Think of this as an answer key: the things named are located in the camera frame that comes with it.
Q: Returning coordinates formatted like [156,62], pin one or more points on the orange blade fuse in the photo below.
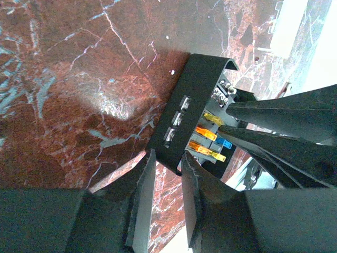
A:
[206,133]
[205,151]

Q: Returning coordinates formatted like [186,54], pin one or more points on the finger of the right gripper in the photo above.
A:
[309,115]
[293,162]

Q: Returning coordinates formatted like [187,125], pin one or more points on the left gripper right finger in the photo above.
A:
[222,219]

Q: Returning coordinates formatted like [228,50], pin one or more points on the black fuse box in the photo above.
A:
[202,87]

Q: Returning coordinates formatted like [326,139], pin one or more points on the yellow blade fuse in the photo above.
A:
[214,119]

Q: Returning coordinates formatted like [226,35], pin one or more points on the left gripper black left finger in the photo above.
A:
[116,218]

